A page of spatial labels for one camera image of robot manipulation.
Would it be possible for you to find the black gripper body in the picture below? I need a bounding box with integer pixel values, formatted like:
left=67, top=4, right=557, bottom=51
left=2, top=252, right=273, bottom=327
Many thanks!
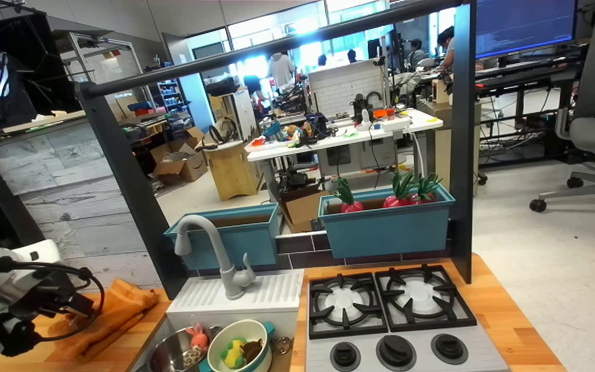
left=0, top=266, right=99, bottom=355

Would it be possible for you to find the orange towel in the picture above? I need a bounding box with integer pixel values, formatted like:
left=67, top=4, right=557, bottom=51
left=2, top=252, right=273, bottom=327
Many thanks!
left=48, top=278, right=160, bottom=362

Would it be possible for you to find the pink plush toy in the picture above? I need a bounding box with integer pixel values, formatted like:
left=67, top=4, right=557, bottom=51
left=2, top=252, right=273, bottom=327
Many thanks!
left=188, top=329, right=209, bottom=352

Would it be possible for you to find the green plush toy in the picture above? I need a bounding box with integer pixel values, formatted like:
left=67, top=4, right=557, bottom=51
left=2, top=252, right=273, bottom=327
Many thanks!
left=223, top=341, right=243, bottom=367

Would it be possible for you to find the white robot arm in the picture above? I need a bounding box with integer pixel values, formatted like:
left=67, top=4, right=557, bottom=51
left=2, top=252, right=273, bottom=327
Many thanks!
left=0, top=240, right=104, bottom=355

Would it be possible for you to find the steel pot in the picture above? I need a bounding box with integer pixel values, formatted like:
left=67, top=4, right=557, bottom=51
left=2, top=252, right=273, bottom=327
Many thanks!
left=145, top=327, right=206, bottom=372

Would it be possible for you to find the white teal-rimmed pot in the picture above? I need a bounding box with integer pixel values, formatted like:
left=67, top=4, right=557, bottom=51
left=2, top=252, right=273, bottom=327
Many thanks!
left=206, top=319, right=273, bottom=372

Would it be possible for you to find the white sink unit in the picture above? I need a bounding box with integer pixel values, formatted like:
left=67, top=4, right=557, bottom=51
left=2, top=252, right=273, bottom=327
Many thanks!
left=132, top=268, right=304, bottom=372

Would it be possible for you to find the toy stove top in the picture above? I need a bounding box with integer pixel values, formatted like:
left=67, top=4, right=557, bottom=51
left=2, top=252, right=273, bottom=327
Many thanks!
left=306, top=264, right=507, bottom=372

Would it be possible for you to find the grey wood backsplash panel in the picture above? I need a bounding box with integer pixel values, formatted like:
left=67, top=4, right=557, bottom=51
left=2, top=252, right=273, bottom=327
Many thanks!
left=0, top=120, right=160, bottom=290

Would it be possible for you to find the cardboard box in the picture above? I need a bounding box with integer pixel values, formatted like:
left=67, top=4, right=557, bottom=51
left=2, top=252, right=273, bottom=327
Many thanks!
left=150, top=141, right=206, bottom=184

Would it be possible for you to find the grey toy faucet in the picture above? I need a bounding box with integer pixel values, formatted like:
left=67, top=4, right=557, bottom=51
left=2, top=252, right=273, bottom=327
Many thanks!
left=174, top=214, right=255, bottom=299

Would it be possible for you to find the teal planter box left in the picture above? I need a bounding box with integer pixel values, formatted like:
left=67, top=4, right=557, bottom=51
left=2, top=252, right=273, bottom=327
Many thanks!
left=184, top=204, right=281, bottom=271

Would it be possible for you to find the teal planter box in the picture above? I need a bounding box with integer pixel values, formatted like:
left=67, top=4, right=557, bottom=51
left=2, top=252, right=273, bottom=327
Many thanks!
left=317, top=185, right=455, bottom=258
left=184, top=204, right=281, bottom=271

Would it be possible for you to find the wooden stool cabinet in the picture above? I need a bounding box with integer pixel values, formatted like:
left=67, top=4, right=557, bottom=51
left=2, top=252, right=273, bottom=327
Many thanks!
left=206, top=141, right=257, bottom=201

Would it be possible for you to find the teal planter box right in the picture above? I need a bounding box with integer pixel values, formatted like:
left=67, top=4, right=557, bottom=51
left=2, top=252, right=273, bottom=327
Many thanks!
left=317, top=185, right=455, bottom=258

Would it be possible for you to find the white work table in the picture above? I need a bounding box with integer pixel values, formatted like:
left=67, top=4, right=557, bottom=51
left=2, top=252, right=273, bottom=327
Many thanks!
left=243, top=107, right=444, bottom=163

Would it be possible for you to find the blue monitor screen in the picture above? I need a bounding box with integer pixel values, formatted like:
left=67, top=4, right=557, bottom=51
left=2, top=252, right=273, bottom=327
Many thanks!
left=474, top=0, right=579, bottom=57

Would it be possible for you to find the black frame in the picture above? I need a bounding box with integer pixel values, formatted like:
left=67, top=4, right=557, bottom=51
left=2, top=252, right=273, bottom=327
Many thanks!
left=73, top=0, right=477, bottom=298

